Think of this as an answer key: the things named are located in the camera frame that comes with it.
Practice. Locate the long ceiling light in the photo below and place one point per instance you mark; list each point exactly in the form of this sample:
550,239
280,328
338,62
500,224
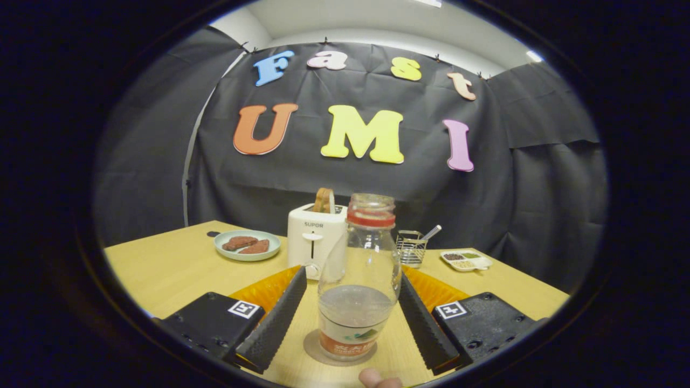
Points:
428,2

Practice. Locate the brown bread slice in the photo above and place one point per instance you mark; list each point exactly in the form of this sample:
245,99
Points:
323,200

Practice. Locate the wooden table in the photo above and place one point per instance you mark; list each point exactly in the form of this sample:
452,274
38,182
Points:
178,275

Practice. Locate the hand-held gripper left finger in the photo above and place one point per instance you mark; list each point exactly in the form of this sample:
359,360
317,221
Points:
275,323

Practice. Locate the clear plastic juice bottle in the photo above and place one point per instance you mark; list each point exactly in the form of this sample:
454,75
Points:
356,312

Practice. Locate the white toaster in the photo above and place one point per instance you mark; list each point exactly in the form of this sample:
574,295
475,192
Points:
310,242

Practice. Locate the reddish brown meat piece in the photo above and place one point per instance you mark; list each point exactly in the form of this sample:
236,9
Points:
257,248
237,242

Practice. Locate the metal utensil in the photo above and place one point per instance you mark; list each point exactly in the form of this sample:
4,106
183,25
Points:
432,231

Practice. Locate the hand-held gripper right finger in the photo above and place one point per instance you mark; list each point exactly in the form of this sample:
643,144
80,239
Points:
423,323

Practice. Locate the small ceiling light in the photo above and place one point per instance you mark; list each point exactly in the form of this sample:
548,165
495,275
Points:
534,56

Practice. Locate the white divided tray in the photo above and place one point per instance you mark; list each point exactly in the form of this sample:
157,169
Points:
480,263

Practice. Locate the pale green plate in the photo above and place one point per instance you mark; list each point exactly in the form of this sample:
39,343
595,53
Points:
226,254

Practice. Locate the round brown coaster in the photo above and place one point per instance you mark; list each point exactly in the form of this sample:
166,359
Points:
311,349

